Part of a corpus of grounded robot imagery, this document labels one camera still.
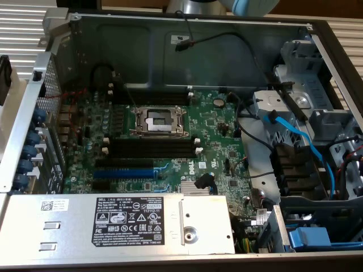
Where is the thin black wire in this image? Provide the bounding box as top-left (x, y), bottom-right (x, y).
top-left (226, 92), bottom-right (277, 151)

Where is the blue expansion slot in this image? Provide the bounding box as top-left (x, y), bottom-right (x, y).
top-left (92, 168), bottom-right (156, 180)

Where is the black part on rack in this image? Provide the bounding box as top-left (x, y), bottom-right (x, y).
top-left (0, 54), bottom-right (12, 105)

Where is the silver finned heatsink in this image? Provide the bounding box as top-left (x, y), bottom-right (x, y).
top-left (180, 181), bottom-right (218, 196)

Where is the grey metal disk bay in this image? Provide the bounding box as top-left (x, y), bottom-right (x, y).
top-left (252, 39), bottom-right (363, 199)

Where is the blue card retention clip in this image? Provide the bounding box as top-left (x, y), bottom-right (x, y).
top-left (31, 107), bottom-right (48, 125)
top-left (18, 158), bottom-right (35, 174)
top-left (27, 131), bottom-right (43, 147)
top-left (23, 144), bottom-right (39, 159)
top-left (14, 173), bottom-right (31, 189)

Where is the white parts rack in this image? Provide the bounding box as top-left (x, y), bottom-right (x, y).
top-left (0, 63), bottom-right (28, 162)

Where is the yellow green wire bundle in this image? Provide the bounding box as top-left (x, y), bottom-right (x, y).
top-left (234, 215), bottom-right (258, 254)

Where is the green motherboard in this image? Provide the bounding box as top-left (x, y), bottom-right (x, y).
top-left (61, 84), bottom-right (258, 227)

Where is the short black expansion slot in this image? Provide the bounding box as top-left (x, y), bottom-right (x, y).
top-left (92, 180), bottom-right (112, 191)

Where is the dark grey drive cage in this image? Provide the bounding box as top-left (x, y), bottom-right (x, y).
top-left (256, 195), bottom-right (363, 254)

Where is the silver power supply unit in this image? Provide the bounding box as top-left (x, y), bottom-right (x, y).
top-left (0, 194), bottom-right (237, 260)

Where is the blue flat wire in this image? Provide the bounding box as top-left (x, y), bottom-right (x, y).
top-left (263, 113), bottom-right (337, 201)

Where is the long black expansion slot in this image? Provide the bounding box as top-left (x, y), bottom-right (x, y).
top-left (95, 158), bottom-right (154, 170)

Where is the black looped wire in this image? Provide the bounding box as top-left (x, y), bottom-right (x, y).
top-left (90, 62), bottom-right (116, 93)

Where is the grey metal PC case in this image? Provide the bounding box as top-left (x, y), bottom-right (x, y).
top-left (0, 7), bottom-right (363, 272)

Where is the silver corner clamp bracket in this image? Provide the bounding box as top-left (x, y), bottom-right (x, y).
top-left (39, 7), bottom-right (72, 46)

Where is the blue plastic latch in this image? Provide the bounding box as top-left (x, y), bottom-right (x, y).
top-left (288, 226), bottom-right (332, 252)

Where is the thin red wire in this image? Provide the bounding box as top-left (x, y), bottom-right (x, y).
top-left (45, 87), bottom-right (89, 135)

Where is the metal CPU socket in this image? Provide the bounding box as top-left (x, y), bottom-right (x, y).
top-left (129, 105), bottom-right (191, 139)

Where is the black plug with blue tag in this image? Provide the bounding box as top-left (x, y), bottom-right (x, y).
top-left (195, 172), bottom-right (218, 196)

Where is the black ribbed drive bracket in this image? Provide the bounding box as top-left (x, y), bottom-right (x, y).
top-left (271, 143), bottom-right (327, 198)

